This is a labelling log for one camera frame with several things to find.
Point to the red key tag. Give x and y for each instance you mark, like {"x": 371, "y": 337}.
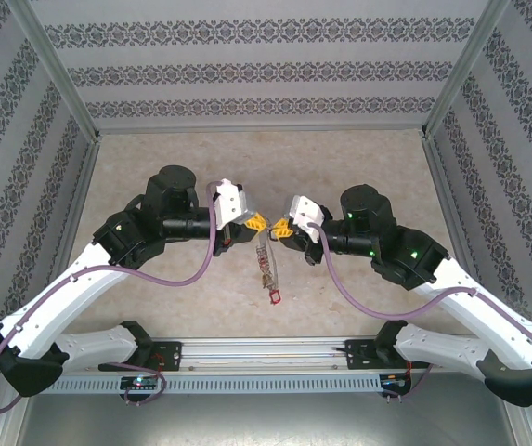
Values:
{"x": 275, "y": 297}

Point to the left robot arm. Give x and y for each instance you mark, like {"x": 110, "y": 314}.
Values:
{"x": 61, "y": 297}

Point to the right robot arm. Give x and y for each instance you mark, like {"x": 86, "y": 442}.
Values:
{"x": 479, "y": 311}

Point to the right circuit board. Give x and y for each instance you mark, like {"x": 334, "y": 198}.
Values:
{"x": 395, "y": 382}

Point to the circuit board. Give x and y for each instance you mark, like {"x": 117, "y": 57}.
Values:
{"x": 140, "y": 382}
{"x": 395, "y": 382}

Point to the left circuit board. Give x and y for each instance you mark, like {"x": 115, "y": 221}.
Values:
{"x": 140, "y": 382}

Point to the grey metal sheet panel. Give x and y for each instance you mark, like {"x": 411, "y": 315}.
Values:
{"x": 265, "y": 423}

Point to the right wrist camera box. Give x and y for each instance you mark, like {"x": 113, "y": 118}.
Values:
{"x": 305, "y": 216}

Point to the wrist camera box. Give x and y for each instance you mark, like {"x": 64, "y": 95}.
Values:
{"x": 305, "y": 216}
{"x": 228, "y": 204}

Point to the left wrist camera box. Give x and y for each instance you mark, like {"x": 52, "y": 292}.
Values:
{"x": 228, "y": 204}

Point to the aluminium side rail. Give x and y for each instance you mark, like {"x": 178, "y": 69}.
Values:
{"x": 443, "y": 186}
{"x": 81, "y": 186}

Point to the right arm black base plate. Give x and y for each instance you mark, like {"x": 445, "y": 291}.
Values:
{"x": 358, "y": 355}

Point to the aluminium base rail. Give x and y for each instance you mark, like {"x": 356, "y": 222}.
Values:
{"x": 265, "y": 355}

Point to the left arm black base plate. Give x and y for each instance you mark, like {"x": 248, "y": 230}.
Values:
{"x": 172, "y": 355}

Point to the aluminium corner post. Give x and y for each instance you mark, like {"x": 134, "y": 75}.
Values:
{"x": 55, "y": 65}
{"x": 464, "y": 65}

